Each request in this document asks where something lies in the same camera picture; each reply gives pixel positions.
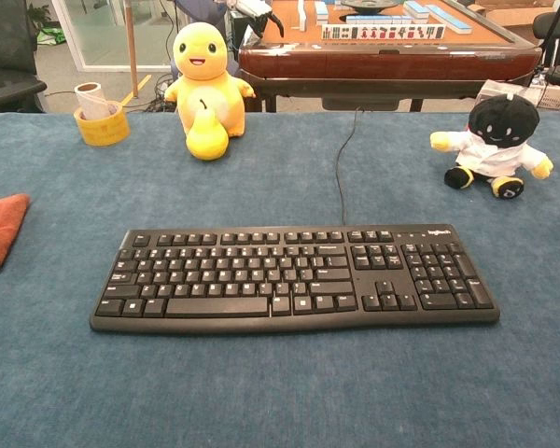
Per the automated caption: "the black Logitech keyboard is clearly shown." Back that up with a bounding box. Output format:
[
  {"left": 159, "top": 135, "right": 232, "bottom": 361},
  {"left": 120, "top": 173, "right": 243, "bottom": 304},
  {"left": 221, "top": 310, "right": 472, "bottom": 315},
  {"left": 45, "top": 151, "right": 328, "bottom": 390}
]
[{"left": 89, "top": 223, "right": 501, "bottom": 335}]

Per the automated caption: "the yellow toy pear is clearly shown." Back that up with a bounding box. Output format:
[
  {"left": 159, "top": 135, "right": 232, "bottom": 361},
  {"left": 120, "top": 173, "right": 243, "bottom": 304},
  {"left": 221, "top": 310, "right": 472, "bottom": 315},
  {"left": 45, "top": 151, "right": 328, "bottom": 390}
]
[{"left": 185, "top": 98, "right": 230, "bottom": 161}]

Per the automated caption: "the blue tablecloth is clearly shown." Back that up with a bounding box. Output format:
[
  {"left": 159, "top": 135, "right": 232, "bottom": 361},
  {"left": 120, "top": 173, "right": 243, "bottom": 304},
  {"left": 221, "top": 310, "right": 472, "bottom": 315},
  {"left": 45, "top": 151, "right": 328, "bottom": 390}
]
[{"left": 0, "top": 110, "right": 560, "bottom": 448}]

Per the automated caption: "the yellow plush dinosaur toy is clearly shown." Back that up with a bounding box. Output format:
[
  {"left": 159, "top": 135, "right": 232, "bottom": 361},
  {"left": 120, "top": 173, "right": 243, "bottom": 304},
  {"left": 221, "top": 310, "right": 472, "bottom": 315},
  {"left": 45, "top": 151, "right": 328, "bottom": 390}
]
[{"left": 163, "top": 21, "right": 257, "bottom": 138}]

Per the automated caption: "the brown automatic mahjong table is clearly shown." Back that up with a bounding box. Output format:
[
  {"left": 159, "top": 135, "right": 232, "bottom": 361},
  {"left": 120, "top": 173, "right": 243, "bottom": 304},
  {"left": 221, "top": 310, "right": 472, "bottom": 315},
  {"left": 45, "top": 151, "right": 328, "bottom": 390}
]
[{"left": 237, "top": 0, "right": 543, "bottom": 114}]

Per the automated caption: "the yellow packing tape roll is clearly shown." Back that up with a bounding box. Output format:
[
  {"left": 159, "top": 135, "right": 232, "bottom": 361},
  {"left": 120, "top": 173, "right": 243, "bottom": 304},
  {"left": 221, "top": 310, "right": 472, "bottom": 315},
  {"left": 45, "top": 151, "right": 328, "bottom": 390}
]
[{"left": 73, "top": 100, "right": 132, "bottom": 147}]

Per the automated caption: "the white and black background robot hand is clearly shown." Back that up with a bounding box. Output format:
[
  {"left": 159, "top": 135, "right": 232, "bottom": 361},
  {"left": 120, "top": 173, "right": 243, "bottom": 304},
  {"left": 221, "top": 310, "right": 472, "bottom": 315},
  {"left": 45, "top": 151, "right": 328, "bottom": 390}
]
[{"left": 225, "top": 0, "right": 286, "bottom": 39}]

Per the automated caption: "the face-up mahjong tile row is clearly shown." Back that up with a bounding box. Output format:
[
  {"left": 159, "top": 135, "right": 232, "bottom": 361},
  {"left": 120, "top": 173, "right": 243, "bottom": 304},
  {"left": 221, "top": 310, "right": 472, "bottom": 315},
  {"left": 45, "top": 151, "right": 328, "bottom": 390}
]
[{"left": 321, "top": 23, "right": 447, "bottom": 41}]

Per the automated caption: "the white paper label roll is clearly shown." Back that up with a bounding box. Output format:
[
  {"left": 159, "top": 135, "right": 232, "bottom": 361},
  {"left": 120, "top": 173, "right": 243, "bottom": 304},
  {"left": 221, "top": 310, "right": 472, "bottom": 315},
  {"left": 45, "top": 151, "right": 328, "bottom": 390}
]
[{"left": 74, "top": 81, "right": 118, "bottom": 121}]

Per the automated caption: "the short blue-backed mahjong tile row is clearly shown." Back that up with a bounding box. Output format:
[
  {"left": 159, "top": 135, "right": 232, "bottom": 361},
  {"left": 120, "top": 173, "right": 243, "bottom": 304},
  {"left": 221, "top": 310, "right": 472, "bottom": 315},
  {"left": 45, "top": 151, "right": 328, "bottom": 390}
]
[{"left": 345, "top": 14, "right": 414, "bottom": 26}]

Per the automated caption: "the wooden pole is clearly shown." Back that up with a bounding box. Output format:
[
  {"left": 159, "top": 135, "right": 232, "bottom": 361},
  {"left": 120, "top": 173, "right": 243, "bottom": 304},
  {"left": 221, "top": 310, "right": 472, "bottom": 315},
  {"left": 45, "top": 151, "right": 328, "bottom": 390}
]
[{"left": 123, "top": 0, "right": 140, "bottom": 98}]

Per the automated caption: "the black-headed plush doll white coat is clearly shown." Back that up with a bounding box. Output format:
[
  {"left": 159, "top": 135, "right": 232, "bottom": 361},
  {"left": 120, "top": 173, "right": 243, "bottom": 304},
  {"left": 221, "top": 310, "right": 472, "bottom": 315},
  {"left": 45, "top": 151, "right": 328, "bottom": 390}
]
[{"left": 429, "top": 92, "right": 554, "bottom": 201}]

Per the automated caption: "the black mahjong table centre disc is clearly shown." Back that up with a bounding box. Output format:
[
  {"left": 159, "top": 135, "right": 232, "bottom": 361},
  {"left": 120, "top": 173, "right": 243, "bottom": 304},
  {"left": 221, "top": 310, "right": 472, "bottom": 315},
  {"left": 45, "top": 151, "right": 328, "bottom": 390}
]
[{"left": 340, "top": 0, "right": 403, "bottom": 14}]

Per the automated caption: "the long blue-backed mahjong tile row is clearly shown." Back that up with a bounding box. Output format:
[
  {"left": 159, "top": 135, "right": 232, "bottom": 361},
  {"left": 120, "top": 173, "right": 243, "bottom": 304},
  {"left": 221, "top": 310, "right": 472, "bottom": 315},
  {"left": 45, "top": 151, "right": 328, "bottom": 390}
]
[{"left": 426, "top": 4, "right": 473, "bottom": 35}]

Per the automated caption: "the white plastic basket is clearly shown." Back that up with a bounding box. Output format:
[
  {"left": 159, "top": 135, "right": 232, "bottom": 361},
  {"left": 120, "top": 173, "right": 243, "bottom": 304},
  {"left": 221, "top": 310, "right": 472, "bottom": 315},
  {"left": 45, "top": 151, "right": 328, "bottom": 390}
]
[{"left": 475, "top": 78, "right": 560, "bottom": 112}]

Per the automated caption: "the green potted plant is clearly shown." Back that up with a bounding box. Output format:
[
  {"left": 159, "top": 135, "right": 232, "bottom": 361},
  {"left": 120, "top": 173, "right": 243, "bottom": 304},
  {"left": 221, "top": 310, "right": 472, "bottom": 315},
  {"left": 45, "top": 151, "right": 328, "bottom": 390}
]
[{"left": 27, "top": 3, "right": 67, "bottom": 47}]

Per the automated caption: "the black mesh office chair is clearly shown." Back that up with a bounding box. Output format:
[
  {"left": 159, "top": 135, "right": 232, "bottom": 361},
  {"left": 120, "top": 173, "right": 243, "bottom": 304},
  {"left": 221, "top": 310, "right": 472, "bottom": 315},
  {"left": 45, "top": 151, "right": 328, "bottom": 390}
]
[{"left": 0, "top": 0, "right": 49, "bottom": 114}]

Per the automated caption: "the black keyboard cable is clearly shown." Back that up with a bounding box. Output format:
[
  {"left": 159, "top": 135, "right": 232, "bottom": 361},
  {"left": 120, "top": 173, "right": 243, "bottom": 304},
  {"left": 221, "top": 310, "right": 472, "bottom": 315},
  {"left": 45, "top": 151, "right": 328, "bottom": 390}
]
[{"left": 334, "top": 106, "right": 365, "bottom": 226}]

